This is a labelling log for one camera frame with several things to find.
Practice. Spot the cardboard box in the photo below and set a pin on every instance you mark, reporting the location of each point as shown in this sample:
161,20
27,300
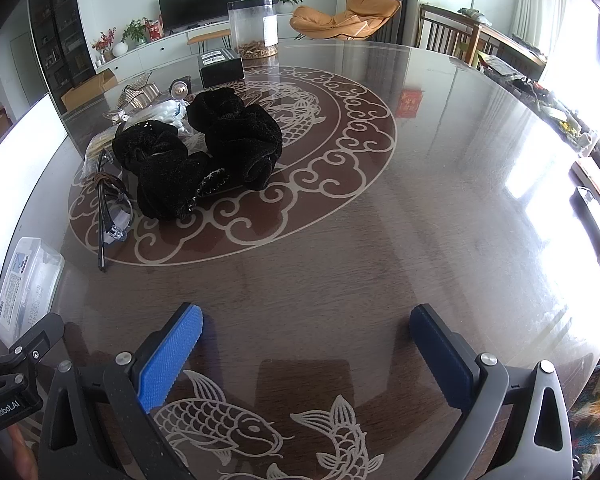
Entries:
87,91

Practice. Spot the white board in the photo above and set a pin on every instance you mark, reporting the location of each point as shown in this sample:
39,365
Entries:
20,150

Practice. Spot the white television cabinet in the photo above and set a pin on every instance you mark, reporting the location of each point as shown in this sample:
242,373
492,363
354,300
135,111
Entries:
150,57

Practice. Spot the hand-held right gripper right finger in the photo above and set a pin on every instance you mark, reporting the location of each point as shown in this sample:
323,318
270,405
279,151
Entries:
437,355

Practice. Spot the black velvet scrunchie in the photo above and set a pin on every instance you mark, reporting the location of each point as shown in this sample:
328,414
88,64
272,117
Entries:
240,130

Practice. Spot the clear plastic canister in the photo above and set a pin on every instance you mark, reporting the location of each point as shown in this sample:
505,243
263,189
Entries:
250,25

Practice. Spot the clear plastic box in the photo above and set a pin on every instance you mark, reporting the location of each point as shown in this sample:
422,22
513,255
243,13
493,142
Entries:
30,280

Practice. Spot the orange top bench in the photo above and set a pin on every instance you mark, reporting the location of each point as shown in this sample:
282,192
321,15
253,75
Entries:
207,36

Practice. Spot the wooden chair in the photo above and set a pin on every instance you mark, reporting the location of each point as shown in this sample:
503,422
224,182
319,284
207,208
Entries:
447,35

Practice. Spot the cotton swab packet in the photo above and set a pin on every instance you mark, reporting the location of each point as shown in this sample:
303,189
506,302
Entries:
167,112

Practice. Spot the black scrunchie with rhinestones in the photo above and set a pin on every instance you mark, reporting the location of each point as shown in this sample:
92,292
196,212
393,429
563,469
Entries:
160,170

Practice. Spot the orange lounge chair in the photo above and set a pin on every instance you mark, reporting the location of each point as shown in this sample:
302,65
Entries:
330,20

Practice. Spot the black frame glasses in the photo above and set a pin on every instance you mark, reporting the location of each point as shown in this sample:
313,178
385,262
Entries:
103,220

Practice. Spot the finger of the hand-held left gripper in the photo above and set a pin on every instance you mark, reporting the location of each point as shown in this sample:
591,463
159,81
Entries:
35,335

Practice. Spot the black television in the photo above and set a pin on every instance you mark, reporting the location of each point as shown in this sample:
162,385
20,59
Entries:
200,2

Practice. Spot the black box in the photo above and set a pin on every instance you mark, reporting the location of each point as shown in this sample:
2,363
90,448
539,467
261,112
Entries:
220,72

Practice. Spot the red box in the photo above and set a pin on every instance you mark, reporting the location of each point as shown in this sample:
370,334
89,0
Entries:
155,29

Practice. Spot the black display shelf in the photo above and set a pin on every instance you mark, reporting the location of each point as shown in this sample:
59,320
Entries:
60,35

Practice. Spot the red flowers in white vase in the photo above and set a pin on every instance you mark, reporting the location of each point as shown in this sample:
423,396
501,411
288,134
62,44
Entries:
107,42

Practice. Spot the wooden side table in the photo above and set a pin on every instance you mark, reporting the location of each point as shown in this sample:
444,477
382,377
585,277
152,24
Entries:
510,50

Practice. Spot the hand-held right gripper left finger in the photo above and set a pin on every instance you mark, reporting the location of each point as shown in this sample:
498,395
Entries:
172,355

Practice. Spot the gold tube with metal cap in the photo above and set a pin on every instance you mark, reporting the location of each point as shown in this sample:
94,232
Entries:
181,90

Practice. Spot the leafy potted plant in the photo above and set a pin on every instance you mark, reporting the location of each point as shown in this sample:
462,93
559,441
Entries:
136,30

